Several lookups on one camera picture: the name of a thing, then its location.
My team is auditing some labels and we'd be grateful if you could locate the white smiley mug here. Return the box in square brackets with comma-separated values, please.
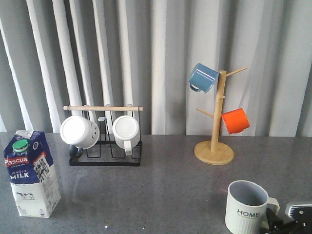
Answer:
[60, 116, 100, 157]

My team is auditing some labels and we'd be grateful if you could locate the grey pleated curtain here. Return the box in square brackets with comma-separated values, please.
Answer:
[0, 0, 312, 137]

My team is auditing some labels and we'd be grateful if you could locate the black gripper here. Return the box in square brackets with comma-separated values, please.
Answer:
[259, 208, 312, 234]

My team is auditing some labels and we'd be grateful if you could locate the blue white milk carton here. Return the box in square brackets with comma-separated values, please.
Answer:
[3, 130, 61, 218]

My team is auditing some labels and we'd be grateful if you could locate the wooden mug tree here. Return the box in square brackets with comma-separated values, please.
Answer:
[194, 67, 247, 165]

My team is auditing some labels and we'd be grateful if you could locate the blue enamel mug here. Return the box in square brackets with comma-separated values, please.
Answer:
[188, 63, 219, 93]

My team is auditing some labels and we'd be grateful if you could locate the white ribbed mug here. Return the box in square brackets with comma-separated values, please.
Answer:
[113, 115, 140, 156]

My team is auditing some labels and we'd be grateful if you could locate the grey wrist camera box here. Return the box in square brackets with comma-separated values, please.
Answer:
[285, 200, 312, 222]

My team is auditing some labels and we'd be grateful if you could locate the black wire mug rack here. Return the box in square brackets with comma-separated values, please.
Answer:
[63, 105, 143, 166]

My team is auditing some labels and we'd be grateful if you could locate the orange enamel mug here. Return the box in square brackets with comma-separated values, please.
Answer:
[221, 108, 250, 134]

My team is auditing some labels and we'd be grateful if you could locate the cream HOME mug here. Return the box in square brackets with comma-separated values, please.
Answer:
[225, 180, 280, 234]

